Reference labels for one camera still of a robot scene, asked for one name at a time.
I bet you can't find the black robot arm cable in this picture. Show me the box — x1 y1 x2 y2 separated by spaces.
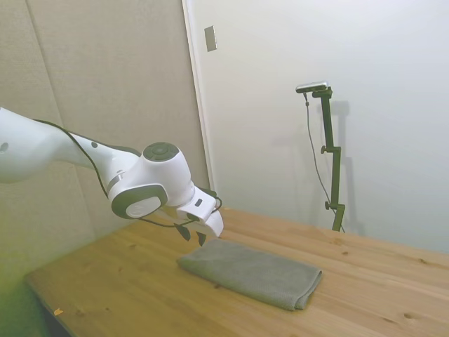
34 119 223 229

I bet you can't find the dark jointed camera stand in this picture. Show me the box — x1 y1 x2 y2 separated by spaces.
311 87 347 233

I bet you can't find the grey wall plate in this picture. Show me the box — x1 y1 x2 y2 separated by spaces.
203 25 219 53

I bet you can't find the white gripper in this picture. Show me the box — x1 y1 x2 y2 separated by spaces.
176 209 225 248

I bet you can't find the white door frame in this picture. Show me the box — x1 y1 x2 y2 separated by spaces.
181 0 216 193

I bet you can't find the silver bar camera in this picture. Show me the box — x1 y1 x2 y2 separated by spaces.
295 80 332 95

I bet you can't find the grey folded towel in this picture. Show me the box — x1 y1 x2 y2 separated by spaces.
175 238 324 312

